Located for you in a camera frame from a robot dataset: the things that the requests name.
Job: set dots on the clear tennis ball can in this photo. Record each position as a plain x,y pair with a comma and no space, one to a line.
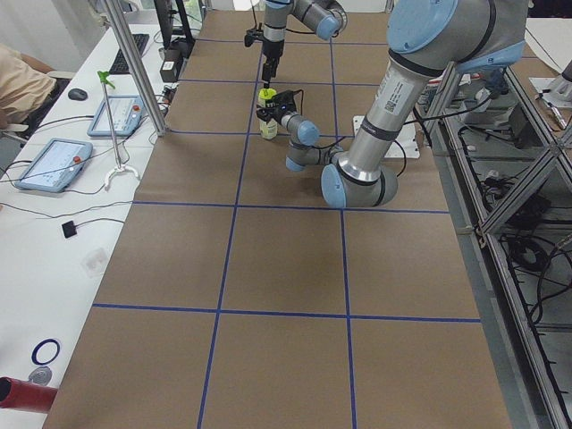
267,124

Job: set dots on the yellow tennis ball plain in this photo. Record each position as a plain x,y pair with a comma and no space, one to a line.
266,94

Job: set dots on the black box with label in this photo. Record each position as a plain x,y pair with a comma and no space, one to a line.
171,66

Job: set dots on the black monitor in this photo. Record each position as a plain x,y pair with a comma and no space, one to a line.
166,10

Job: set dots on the upper teach pendant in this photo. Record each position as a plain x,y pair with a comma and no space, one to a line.
127,113

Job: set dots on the teach pendant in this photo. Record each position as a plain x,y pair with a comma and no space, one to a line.
127,113
56,166

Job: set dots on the thin metal rod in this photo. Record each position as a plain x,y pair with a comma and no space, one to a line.
120,167

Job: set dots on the black computer mouse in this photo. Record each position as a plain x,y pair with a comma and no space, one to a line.
77,94

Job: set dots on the lower teach pendant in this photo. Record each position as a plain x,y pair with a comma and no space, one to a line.
56,166

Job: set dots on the small black square pad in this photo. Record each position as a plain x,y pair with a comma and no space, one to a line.
69,229

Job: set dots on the seated person in beige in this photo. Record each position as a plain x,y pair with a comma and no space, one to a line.
26,86

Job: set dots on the red bottle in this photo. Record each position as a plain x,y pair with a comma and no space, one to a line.
26,396

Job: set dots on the aluminium frame post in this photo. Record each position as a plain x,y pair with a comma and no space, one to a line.
137,70

